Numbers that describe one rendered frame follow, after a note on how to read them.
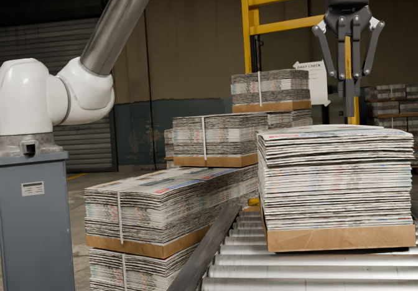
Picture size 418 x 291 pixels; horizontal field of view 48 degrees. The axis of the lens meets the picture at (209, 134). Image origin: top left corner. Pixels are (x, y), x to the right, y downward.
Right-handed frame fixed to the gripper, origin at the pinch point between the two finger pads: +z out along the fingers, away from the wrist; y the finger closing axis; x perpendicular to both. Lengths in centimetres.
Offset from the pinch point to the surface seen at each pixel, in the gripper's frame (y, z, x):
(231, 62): 74, -45, -778
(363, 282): 0.5, 29.7, 13.5
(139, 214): 60, 39, -64
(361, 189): -2.6, 18.2, -3.2
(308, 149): 7.4, 9.8, -2.1
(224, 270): 23.8, 30.8, 6.1
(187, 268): 30.9, 30.5, 5.9
